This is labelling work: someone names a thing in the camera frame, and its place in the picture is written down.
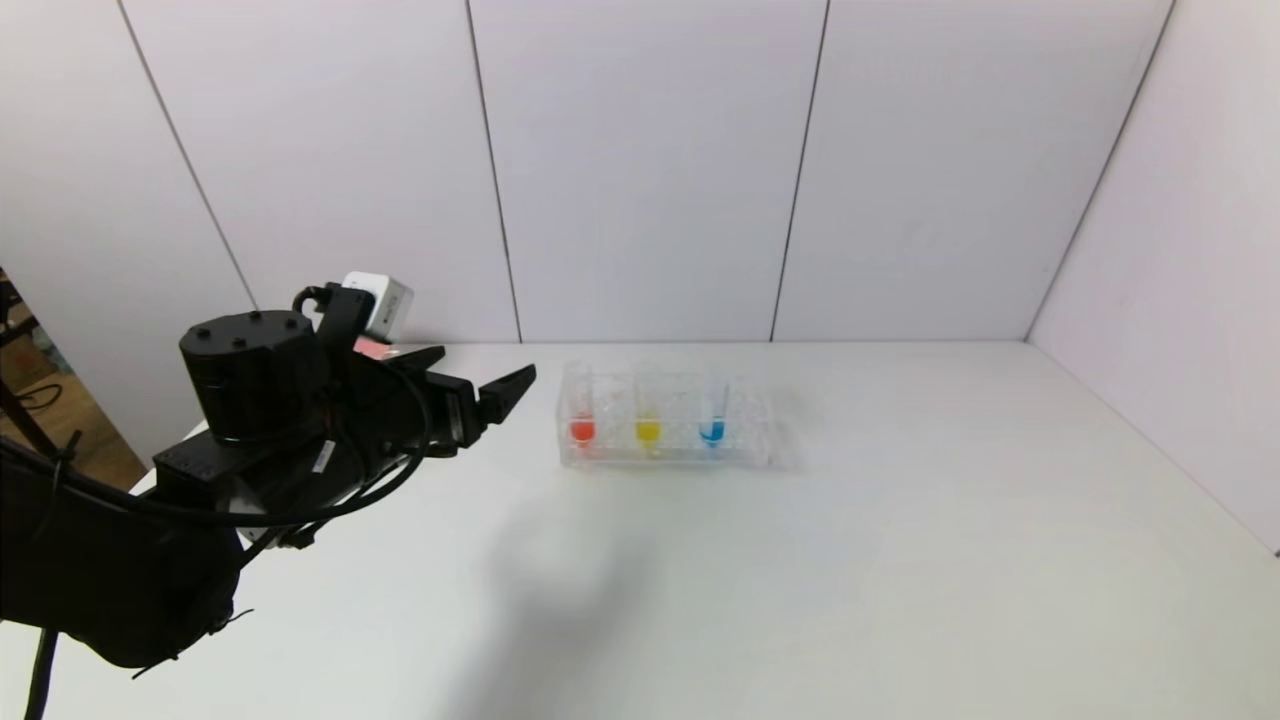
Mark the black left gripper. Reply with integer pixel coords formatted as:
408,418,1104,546
348,345,537,459

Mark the test tube with red pigment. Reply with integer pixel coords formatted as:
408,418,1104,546
568,362,599,449

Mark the test tube with yellow pigment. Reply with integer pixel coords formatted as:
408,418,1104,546
634,364,663,452

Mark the test tube with blue pigment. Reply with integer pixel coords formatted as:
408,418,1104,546
698,366,729,449

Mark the clear acrylic test tube rack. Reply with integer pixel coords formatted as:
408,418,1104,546
557,364,777,469

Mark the black metal stand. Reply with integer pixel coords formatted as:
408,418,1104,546
0,268,61,461

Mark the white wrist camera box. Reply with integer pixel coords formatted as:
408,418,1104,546
320,272,414,346

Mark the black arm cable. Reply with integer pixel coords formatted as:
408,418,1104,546
0,290,437,720

